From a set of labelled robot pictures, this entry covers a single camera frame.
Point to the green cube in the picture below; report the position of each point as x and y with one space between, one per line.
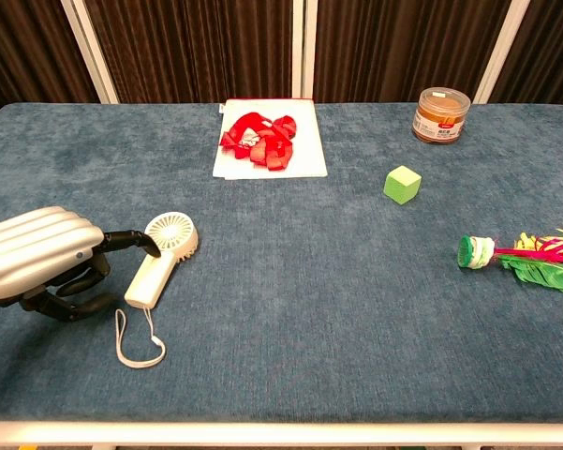
400 185

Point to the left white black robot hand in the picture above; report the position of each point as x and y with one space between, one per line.
33 253

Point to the dark brown curtain panel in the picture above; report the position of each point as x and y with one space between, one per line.
192 47
403 42
548 51
23 51

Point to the colourful feather shuttlecock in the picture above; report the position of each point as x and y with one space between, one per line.
478 253

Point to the white frame post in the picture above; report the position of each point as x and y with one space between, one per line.
304 47
501 51
91 51

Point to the clear jar with brown contents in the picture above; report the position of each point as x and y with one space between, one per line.
440 122

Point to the red ribbon bundle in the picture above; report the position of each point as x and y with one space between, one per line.
267 150

